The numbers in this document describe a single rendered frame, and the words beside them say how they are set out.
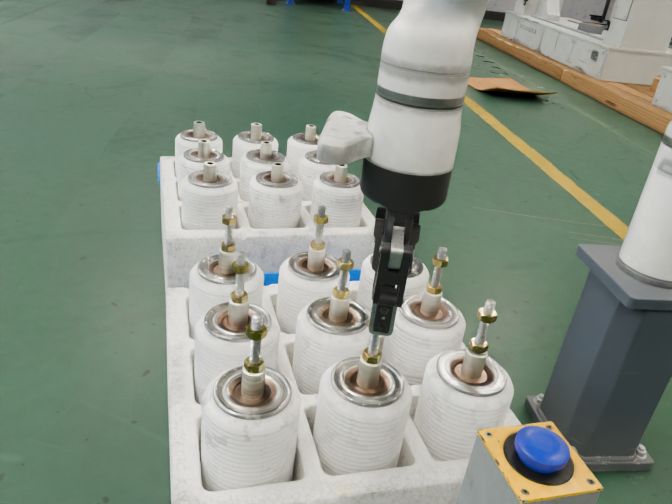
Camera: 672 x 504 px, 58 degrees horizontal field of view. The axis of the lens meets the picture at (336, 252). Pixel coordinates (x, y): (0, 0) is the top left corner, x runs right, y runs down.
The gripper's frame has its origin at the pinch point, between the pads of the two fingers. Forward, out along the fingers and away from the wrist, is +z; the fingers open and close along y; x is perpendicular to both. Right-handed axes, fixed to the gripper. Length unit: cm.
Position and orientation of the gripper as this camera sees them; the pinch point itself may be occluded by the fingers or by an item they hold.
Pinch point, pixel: (383, 300)
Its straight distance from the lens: 57.2
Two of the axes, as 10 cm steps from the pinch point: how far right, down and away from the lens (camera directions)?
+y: 1.0, -4.5, 8.8
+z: -1.1, 8.8, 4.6
